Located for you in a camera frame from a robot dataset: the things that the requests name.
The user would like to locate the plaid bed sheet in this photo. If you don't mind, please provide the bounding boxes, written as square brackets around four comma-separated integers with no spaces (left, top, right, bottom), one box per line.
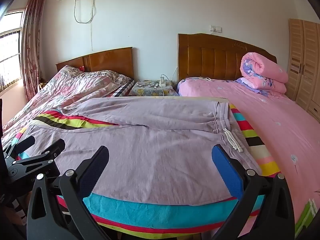
[107,79,135,97]

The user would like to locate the patterned pink grey quilt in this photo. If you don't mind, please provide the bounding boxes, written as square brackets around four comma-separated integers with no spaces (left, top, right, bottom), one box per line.
[1,65,134,137]

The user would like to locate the white charger cable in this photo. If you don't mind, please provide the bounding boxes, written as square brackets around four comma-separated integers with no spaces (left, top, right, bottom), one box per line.
[160,66,178,83]

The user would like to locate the plain wooden headboard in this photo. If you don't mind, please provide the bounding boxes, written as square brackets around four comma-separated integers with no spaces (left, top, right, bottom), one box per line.
[55,47,135,80]

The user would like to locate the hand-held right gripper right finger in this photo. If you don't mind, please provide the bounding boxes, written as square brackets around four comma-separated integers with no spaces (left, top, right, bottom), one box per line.
[211,144,295,240]

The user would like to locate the barred window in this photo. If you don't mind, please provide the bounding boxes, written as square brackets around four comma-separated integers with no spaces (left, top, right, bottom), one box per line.
[0,9,25,94]

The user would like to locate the colourful striped cloth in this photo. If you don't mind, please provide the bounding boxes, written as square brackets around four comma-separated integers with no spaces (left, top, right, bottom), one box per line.
[1,97,282,238]

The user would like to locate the rolled pink floral quilt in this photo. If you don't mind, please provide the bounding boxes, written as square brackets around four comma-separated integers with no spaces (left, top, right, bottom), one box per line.
[234,52,289,97]

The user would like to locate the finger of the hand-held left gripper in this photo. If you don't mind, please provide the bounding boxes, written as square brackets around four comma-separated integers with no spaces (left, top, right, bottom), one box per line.
[3,135,36,160]
[6,138,66,180]

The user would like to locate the lilac pants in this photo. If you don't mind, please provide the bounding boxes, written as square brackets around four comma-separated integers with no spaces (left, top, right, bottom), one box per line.
[19,97,262,207]

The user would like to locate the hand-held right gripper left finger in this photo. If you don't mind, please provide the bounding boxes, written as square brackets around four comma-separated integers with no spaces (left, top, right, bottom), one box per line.
[26,145,118,240]

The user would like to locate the nightstand with floral cover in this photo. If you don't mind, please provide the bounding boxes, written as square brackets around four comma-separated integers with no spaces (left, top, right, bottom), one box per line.
[129,80,179,97]

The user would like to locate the red floral curtain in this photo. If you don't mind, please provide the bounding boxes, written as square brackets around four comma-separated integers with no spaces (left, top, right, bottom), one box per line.
[21,0,47,102]

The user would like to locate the white air conditioner cable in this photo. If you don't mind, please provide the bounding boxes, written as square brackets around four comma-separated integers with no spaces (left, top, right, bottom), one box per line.
[73,0,97,52]

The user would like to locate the light wooden wardrobe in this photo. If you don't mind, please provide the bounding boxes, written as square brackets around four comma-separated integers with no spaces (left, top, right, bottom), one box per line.
[287,18,320,123]

